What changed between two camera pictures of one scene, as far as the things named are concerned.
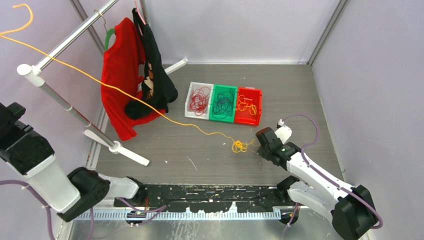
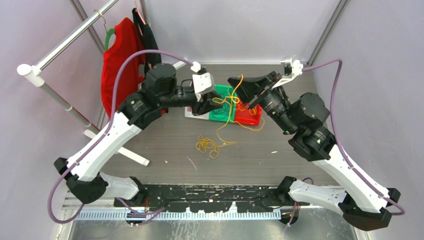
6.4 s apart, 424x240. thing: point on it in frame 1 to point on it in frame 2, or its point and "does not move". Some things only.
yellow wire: (242, 105) does not move
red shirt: (121, 78) does not move
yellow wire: (237, 145) to (232, 100)
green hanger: (109, 32) does not move
